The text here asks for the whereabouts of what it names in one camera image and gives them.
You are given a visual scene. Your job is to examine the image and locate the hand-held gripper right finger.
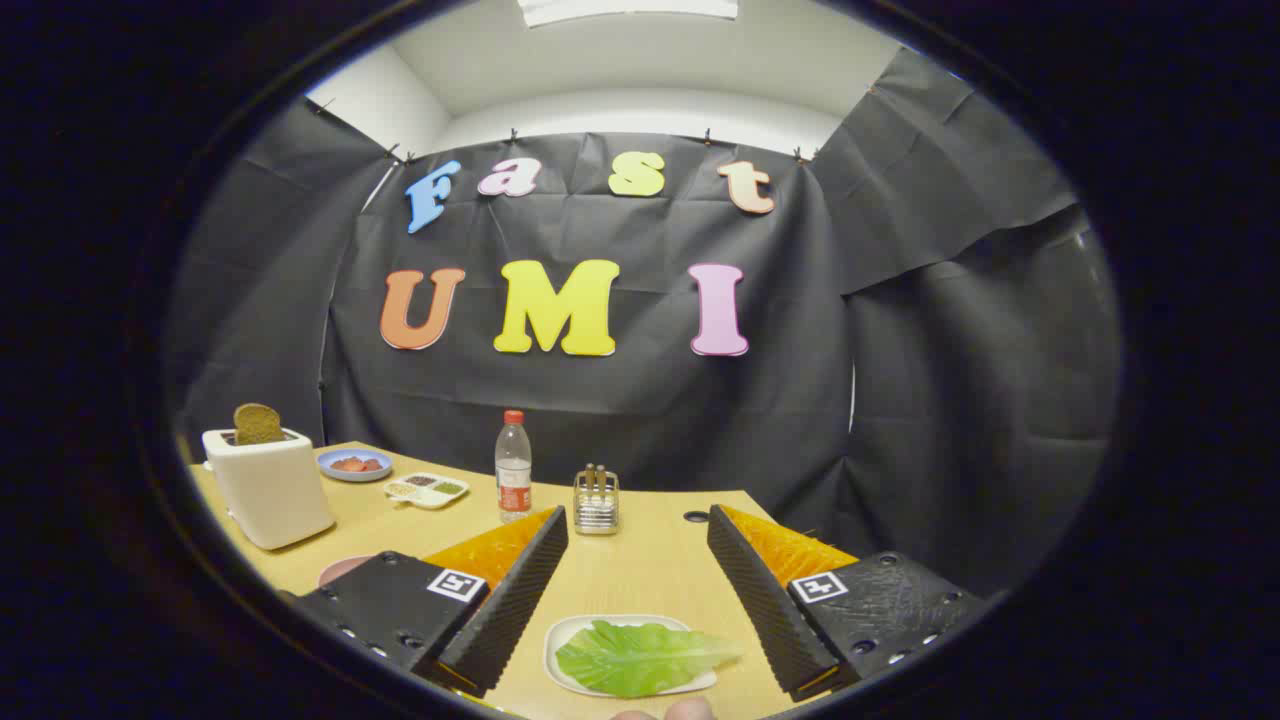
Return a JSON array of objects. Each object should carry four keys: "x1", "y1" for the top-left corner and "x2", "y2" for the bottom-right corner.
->
[{"x1": 707, "y1": 504, "x2": 986, "y2": 703}]

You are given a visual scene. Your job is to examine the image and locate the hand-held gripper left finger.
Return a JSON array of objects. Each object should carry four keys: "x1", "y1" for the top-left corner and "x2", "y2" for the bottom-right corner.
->
[{"x1": 290, "y1": 505, "x2": 569, "y2": 699}]

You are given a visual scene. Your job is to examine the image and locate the brown bread slice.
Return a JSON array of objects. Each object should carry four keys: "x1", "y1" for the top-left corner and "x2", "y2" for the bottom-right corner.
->
[{"x1": 233, "y1": 403, "x2": 286, "y2": 447}]

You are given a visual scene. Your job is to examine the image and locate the white rectangular plate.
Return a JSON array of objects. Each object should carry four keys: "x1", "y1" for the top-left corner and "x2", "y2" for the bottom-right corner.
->
[{"x1": 543, "y1": 614, "x2": 719, "y2": 698}]

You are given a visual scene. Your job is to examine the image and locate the green lettuce leaf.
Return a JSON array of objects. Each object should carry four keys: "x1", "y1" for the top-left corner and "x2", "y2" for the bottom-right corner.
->
[{"x1": 556, "y1": 620, "x2": 743, "y2": 698}]

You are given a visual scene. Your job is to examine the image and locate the clear water bottle red cap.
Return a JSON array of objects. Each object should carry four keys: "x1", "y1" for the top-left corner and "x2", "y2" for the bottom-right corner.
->
[{"x1": 495, "y1": 409, "x2": 533, "y2": 523}]

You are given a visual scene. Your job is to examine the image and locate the white divided seasoning dish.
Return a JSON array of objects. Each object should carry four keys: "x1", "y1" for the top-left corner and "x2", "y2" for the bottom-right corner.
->
[{"x1": 384, "y1": 472, "x2": 470, "y2": 510}]

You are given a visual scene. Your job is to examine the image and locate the pink round plate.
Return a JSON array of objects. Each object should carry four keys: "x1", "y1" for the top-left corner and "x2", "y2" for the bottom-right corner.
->
[{"x1": 317, "y1": 555, "x2": 376, "y2": 589}]

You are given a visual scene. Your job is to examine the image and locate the blue plate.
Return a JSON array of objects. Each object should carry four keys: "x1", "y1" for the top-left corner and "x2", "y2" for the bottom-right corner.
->
[{"x1": 317, "y1": 448, "x2": 393, "y2": 483}]

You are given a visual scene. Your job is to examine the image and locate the white toaster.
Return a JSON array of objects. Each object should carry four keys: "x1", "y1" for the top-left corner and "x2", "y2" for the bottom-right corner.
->
[{"x1": 202, "y1": 428, "x2": 336, "y2": 551}]

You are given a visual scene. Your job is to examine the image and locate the ceiling light panel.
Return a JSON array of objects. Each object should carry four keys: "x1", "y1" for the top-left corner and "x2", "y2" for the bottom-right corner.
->
[{"x1": 517, "y1": 0, "x2": 741, "y2": 28}]

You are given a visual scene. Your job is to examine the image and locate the wire mesh utensil holder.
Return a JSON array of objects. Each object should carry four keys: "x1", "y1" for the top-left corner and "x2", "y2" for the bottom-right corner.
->
[{"x1": 573, "y1": 468, "x2": 620, "y2": 536}]

